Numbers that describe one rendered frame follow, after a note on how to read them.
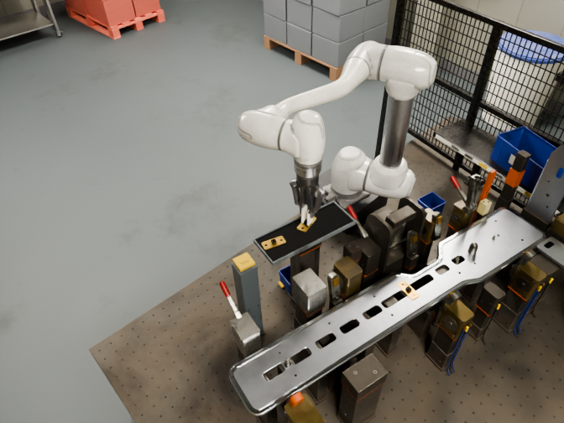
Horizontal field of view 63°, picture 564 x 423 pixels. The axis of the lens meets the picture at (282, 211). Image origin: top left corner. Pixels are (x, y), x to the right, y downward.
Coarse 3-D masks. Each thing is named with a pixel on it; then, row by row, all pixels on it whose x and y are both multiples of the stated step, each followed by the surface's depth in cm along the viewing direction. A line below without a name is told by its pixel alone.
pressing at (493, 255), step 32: (480, 224) 193; (512, 224) 192; (448, 256) 181; (480, 256) 180; (512, 256) 180; (384, 288) 170; (448, 288) 170; (320, 320) 161; (384, 320) 161; (256, 352) 152; (288, 352) 153; (320, 352) 152; (352, 352) 152; (256, 384) 145; (288, 384) 145
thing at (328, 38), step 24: (264, 0) 510; (288, 0) 483; (312, 0) 459; (336, 0) 432; (360, 0) 446; (384, 0) 472; (264, 24) 530; (288, 24) 500; (312, 24) 472; (336, 24) 448; (360, 24) 466; (384, 24) 492; (288, 48) 518; (312, 48) 489; (336, 48) 463; (336, 72) 478
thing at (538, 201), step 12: (552, 156) 180; (552, 168) 182; (540, 180) 188; (552, 180) 184; (540, 192) 191; (552, 192) 186; (528, 204) 198; (540, 204) 193; (552, 204) 188; (540, 216) 195; (552, 216) 190
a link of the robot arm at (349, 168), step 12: (336, 156) 222; (348, 156) 215; (360, 156) 215; (336, 168) 220; (348, 168) 215; (360, 168) 216; (336, 180) 224; (348, 180) 220; (360, 180) 217; (348, 192) 227
